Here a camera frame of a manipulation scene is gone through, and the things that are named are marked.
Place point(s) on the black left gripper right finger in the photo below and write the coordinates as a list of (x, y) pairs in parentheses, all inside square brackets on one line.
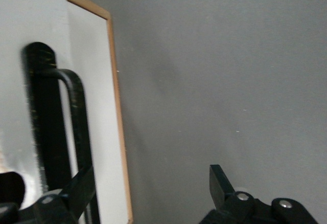
[(222, 190)]

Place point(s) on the wooden drawer cabinet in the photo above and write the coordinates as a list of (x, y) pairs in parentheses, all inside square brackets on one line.
[(116, 80)]

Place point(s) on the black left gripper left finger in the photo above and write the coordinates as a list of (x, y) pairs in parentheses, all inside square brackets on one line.
[(76, 190)]

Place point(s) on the white-fronted wooden drawer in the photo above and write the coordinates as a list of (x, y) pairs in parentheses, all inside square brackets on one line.
[(15, 17)]

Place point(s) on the grey table mat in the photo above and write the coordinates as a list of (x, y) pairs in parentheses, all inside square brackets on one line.
[(217, 80)]

